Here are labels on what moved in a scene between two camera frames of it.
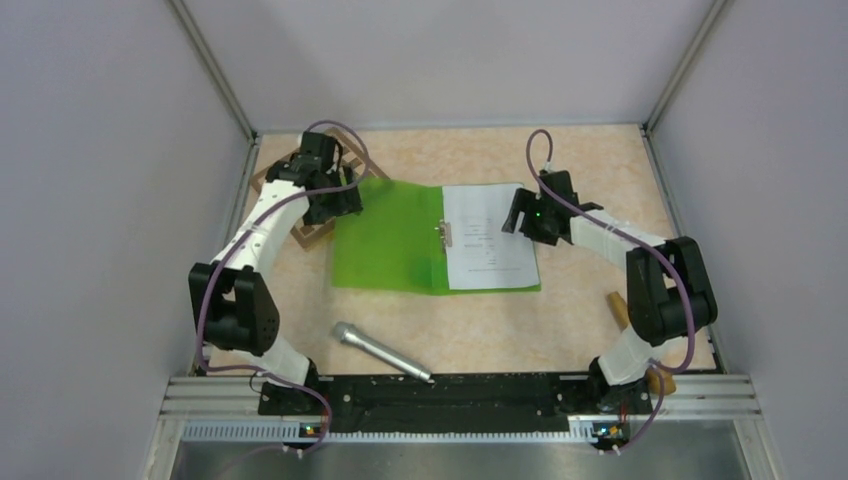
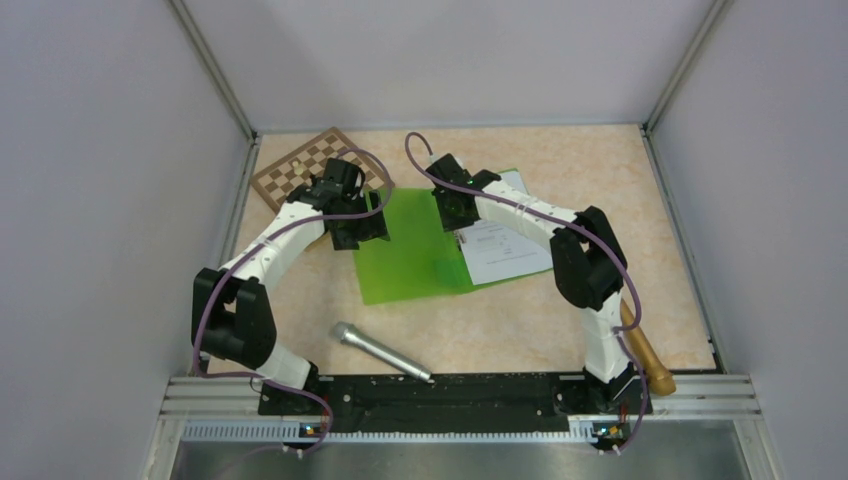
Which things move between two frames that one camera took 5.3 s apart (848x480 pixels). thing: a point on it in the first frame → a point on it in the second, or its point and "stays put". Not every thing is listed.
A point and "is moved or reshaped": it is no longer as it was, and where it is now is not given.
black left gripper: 348,202 → 373,227
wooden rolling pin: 652,374 stays put
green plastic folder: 397,243 is moved or reshaped
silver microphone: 347,333 stays put
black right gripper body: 536,223 → 449,218
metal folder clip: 445,233 → 460,238
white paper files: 482,254 is moved or reshaped
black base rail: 453,401 stays put
